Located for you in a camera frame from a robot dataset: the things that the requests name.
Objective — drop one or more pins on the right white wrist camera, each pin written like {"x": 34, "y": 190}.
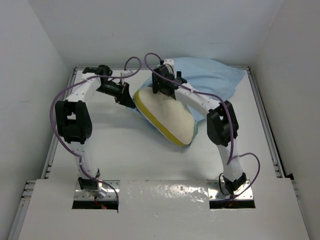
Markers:
{"x": 170, "y": 64}

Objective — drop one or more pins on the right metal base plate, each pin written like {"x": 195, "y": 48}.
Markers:
{"x": 217, "y": 191}

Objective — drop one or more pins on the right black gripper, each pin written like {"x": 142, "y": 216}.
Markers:
{"x": 157, "y": 86}

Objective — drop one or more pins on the cream pillow with yellow edge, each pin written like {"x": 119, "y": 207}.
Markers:
{"x": 169, "y": 116}

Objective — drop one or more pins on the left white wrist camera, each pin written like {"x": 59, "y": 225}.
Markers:
{"x": 126, "y": 73}

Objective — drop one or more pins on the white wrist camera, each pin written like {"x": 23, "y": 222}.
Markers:
{"x": 126, "y": 73}
{"x": 170, "y": 64}

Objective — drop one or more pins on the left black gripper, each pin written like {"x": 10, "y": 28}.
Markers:
{"x": 125, "y": 99}

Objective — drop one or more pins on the metal base plate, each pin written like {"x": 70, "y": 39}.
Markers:
{"x": 106, "y": 191}
{"x": 217, "y": 191}

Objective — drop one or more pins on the white front cover board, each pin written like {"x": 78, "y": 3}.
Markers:
{"x": 164, "y": 210}

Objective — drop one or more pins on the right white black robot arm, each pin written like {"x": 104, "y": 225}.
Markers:
{"x": 221, "y": 122}

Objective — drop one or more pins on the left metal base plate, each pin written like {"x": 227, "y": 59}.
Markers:
{"x": 106, "y": 191}

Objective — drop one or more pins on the green and blue satin pillowcase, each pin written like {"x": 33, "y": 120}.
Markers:
{"x": 206, "y": 75}

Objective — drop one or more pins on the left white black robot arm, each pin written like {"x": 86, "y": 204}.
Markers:
{"x": 74, "y": 125}

